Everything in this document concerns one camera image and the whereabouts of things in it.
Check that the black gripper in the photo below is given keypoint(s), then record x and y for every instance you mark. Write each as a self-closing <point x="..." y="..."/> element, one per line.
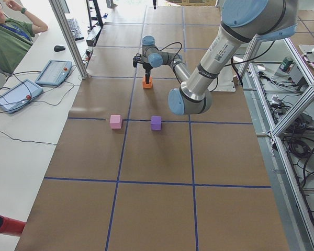
<point x="147" y="68"/>

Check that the orange foam block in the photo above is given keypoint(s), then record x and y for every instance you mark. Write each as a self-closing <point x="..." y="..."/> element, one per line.
<point x="147" y="83"/>

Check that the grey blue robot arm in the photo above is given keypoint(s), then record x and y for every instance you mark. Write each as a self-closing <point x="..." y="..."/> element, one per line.
<point x="241" y="21"/>

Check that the purple foam block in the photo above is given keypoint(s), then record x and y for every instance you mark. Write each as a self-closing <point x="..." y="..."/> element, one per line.
<point x="156" y="123"/>

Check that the pink foam block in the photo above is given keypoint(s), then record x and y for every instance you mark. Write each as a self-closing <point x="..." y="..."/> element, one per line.
<point x="115" y="122"/>

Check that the black keyboard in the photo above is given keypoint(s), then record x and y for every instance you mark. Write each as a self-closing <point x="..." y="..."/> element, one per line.
<point x="75" y="29"/>

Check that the black computer mouse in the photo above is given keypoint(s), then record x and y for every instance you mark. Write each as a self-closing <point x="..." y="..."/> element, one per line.
<point x="59" y="48"/>

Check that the far teach pendant tablet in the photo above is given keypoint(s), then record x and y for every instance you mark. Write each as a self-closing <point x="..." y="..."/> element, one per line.
<point x="54" y="73"/>

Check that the teach pendant tablet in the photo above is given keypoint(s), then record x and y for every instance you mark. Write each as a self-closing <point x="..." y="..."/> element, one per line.
<point x="54" y="73"/>
<point x="19" y="96"/>

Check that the near teach pendant tablet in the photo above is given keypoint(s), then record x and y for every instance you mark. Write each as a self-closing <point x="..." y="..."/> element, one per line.
<point x="19" y="96"/>

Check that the green power box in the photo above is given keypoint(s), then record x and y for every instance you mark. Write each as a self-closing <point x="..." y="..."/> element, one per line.
<point x="284" y="66"/>

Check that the person in green shirt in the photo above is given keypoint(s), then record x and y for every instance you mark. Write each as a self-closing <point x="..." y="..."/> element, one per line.
<point x="16" y="36"/>

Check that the red cylinder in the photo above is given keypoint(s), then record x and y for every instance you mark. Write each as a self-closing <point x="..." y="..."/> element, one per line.
<point x="11" y="227"/>

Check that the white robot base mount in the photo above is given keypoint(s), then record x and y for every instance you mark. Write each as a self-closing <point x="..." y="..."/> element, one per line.
<point x="224" y="82"/>

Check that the aluminium frame post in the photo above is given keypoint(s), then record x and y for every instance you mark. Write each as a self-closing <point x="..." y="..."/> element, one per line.
<point x="62" y="21"/>

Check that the aluminium frame rail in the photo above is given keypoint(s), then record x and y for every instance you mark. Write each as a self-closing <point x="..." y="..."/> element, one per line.
<point x="284" y="112"/>

